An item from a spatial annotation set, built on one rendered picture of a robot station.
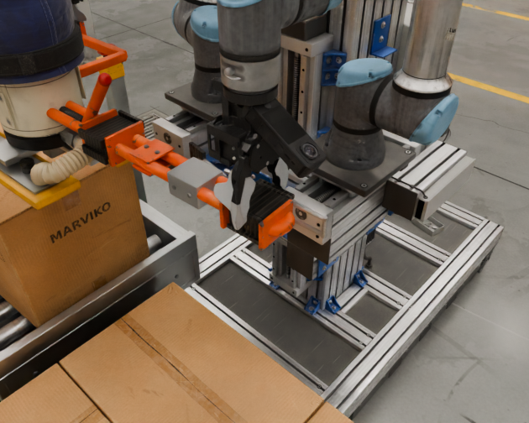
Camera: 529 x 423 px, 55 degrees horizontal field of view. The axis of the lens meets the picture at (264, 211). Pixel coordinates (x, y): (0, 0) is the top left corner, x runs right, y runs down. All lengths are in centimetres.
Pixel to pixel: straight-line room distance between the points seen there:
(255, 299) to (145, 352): 65
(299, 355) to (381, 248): 66
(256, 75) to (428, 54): 48
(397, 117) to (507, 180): 221
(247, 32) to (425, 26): 48
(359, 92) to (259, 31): 55
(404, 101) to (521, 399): 142
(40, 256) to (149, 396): 46
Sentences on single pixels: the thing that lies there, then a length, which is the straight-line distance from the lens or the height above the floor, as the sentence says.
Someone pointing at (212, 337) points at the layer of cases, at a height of 54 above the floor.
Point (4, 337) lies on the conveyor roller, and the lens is 164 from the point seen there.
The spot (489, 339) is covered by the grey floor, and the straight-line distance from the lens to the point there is 232.
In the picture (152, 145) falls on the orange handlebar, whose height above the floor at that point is 124.
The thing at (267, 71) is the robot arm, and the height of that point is 146.
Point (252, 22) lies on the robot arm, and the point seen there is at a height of 152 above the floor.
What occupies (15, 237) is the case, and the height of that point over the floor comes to 89.
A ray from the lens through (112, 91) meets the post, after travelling 198.
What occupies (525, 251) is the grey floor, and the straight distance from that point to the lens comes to 279.
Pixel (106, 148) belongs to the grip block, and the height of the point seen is 123.
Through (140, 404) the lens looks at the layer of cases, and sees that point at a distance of 138.
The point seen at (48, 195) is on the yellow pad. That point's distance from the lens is 106.
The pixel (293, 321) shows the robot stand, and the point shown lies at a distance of 193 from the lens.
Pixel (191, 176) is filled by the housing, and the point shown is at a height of 124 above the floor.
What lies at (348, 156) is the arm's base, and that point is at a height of 107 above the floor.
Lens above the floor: 171
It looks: 39 degrees down
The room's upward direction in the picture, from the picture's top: straight up
